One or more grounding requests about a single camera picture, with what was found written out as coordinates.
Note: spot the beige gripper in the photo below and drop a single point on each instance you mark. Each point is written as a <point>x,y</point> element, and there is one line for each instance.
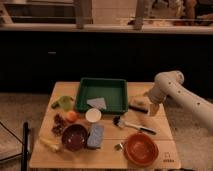
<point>153,109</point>

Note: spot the wooden black eraser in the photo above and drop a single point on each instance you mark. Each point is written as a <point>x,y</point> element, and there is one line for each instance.
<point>139,104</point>

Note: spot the red bowl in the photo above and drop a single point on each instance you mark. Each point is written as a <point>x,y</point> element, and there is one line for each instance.
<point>140,149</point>

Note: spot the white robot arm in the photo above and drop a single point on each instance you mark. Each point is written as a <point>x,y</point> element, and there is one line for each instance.
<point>170,84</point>

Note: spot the dark purple bowl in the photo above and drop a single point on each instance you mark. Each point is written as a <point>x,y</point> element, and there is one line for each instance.
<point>74,137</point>

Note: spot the green plastic tray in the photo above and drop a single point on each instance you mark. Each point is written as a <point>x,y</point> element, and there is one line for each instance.
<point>113,91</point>

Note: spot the small metal clip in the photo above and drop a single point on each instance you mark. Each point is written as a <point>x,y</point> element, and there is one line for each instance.
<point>119,146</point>

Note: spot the grey cloth in tray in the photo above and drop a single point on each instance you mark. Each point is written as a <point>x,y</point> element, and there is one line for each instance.
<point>97,103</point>

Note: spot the white cup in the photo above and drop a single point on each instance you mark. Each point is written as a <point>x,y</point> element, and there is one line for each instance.
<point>93,115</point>

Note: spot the blue sponge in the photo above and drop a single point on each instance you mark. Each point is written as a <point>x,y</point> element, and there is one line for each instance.
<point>95,136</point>

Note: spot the orange fruit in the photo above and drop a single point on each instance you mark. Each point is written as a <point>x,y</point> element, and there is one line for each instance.
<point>71,116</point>

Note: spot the brown dried food pile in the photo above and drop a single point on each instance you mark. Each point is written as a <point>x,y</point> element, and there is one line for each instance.
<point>59,125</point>

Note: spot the dish brush black handle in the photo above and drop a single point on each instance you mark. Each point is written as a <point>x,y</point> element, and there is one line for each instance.
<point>120,122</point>

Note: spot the black chair frame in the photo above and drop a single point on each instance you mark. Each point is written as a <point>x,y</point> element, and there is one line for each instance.
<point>24,154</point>

